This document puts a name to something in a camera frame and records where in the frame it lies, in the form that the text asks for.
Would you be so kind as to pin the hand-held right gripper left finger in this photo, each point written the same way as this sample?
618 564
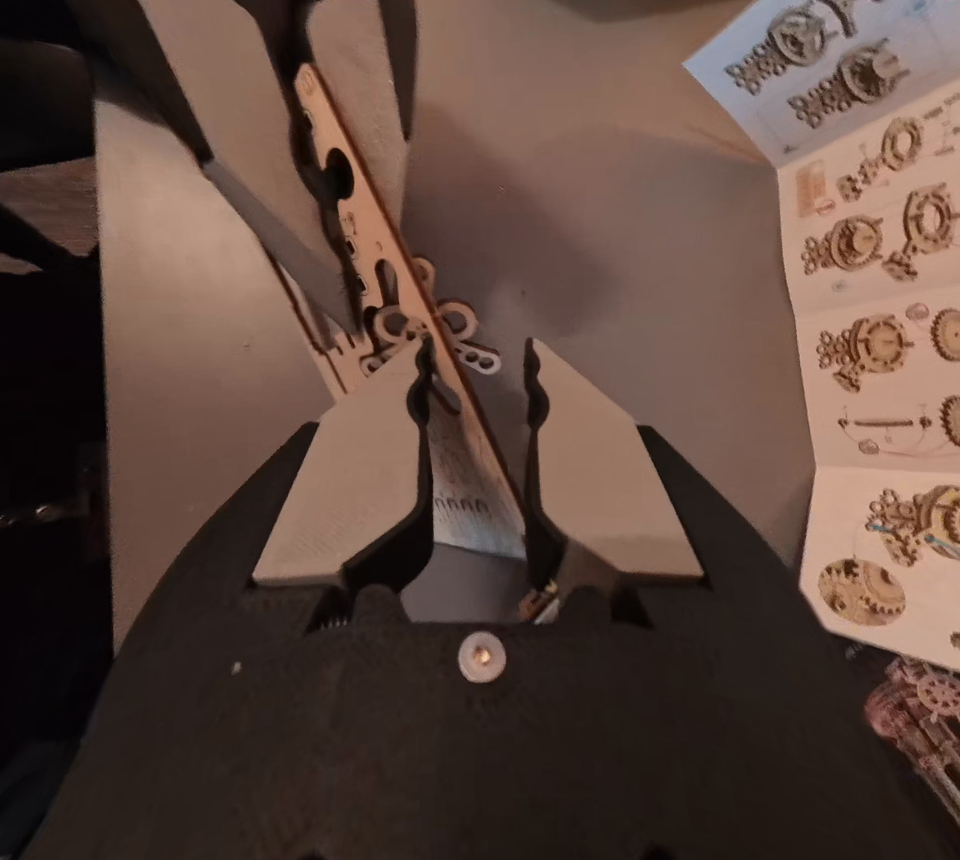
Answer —
352 485

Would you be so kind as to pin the model kit box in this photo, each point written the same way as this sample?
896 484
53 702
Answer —
922 717

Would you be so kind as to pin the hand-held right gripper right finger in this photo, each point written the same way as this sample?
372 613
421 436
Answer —
607 493

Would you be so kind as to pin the folded assembly instruction leaflet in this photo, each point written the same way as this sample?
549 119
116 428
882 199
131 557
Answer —
862 275

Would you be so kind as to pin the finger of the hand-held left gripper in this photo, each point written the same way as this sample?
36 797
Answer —
217 65
352 50

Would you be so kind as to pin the flower-shaped wooden model part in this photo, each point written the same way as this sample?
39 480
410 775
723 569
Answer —
465 348

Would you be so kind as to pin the wooden laser-cut parts sheet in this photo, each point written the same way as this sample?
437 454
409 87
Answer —
480 500

